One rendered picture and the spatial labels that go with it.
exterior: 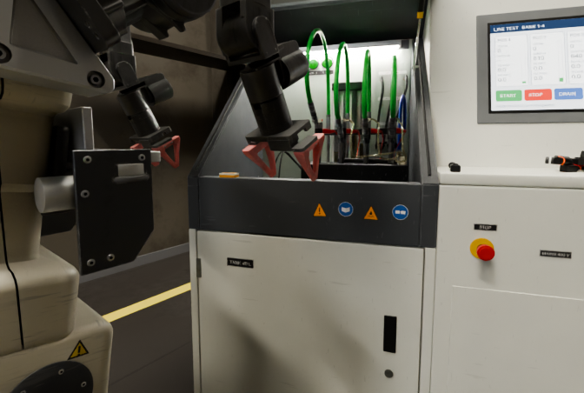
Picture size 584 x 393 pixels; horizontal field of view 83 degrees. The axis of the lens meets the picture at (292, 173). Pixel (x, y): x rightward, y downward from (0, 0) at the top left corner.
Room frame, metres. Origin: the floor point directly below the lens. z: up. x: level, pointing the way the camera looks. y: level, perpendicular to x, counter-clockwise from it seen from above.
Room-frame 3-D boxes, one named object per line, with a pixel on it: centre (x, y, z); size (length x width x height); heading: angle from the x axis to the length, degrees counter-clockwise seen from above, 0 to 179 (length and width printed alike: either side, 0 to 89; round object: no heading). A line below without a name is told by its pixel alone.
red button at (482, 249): (0.75, -0.45, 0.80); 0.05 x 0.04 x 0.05; 74
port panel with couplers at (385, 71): (1.33, -0.39, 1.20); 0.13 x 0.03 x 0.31; 74
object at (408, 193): (0.91, -0.03, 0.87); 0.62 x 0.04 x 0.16; 74
